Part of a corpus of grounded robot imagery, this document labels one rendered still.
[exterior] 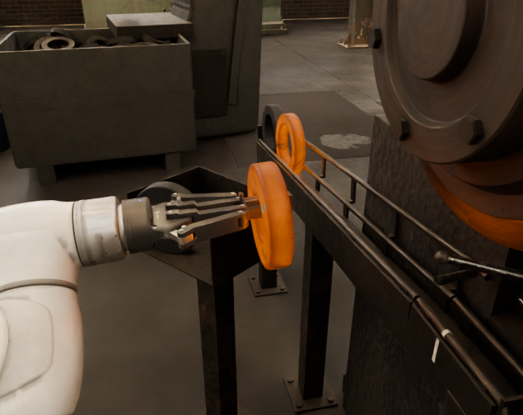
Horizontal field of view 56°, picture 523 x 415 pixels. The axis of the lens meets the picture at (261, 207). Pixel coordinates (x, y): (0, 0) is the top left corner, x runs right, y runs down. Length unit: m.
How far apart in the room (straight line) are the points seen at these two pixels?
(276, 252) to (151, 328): 1.20
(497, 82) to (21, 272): 0.54
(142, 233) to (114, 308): 1.28
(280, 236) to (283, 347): 1.08
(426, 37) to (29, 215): 0.50
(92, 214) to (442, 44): 0.45
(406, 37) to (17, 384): 0.54
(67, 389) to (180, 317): 1.24
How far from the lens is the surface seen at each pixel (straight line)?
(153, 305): 1.91
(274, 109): 1.60
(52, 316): 0.63
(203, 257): 1.04
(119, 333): 1.82
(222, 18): 3.38
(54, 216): 0.67
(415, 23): 0.53
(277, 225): 0.64
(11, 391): 0.61
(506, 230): 0.58
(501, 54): 0.45
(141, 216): 0.66
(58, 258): 0.66
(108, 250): 0.67
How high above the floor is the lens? 1.16
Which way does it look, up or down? 27 degrees down
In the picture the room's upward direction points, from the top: straight up
